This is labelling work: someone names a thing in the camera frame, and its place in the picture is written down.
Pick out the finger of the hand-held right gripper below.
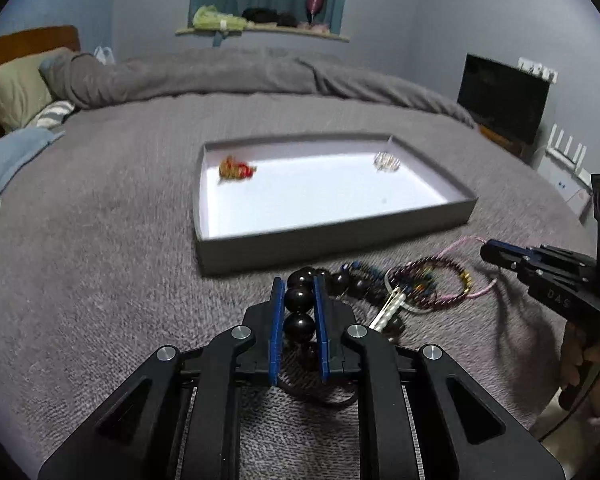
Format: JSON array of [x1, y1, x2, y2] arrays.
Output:
[[480, 240, 597, 287]]

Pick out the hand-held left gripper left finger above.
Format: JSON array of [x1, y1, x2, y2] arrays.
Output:
[[37, 276, 287, 480]]

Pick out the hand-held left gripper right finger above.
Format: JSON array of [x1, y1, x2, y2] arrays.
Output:
[[312, 276, 566, 480]]

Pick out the dark wooden bead bracelet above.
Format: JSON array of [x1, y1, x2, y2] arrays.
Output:
[[280, 266, 407, 366]]

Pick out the pink cord bracelet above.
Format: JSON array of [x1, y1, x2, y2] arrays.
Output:
[[441, 237, 499, 299]]

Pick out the purple bead bracelet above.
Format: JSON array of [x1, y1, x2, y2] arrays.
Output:
[[387, 256, 473, 307]]

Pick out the blue bead bracelet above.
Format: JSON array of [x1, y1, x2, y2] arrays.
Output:
[[341, 259, 437, 306]]

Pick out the pearl hair clip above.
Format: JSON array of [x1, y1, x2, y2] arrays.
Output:
[[369, 286, 407, 334]]

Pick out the grey shallow box tray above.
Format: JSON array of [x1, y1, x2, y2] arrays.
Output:
[[195, 132, 478, 277]]

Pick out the person's right hand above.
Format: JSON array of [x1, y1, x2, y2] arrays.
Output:
[[559, 323, 600, 418]]

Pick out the white cabinet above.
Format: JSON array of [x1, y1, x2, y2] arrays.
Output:
[[531, 152, 594, 221]]

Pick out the wooden monitor stand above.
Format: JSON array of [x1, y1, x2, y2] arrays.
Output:
[[479, 125, 532, 159]]

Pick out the white router with antennas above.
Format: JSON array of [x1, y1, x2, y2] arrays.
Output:
[[544, 123, 589, 165]]

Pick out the gold crown brooch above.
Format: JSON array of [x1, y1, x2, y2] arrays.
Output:
[[373, 151, 401, 174]]

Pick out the red and gold brooch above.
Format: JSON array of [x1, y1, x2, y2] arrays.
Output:
[[218, 155, 258, 182]]

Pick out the black flat screen monitor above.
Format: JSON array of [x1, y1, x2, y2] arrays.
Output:
[[457, 53, 552, 145]]

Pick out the grey folded duvet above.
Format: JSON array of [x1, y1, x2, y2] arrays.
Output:
[[39, 46, 479, 129]]

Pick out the window sill shelf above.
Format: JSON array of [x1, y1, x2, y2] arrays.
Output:
[[174, 25, 351, 44]]

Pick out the black cloth heap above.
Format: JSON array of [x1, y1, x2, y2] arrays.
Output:
[[241, 7, 299, 28]]

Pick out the striped pillow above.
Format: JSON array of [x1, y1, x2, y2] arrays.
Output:
[[26, 100, 77, 129]]

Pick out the green cloth bundle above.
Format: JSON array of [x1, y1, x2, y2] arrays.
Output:
[[192, 4, 249, 32]]

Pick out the light blue blanket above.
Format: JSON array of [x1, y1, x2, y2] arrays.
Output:
[[0, 126, 66, 207]]

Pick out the green pillow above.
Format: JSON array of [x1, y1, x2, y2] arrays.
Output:
[[0, 47, 72, 132]]

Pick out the wooden headboard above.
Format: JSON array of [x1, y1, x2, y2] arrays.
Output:
[[0, 25, 82, 152]]

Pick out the white wall sockets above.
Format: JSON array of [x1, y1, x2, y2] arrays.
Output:
[[517, 57, 559, 84]]

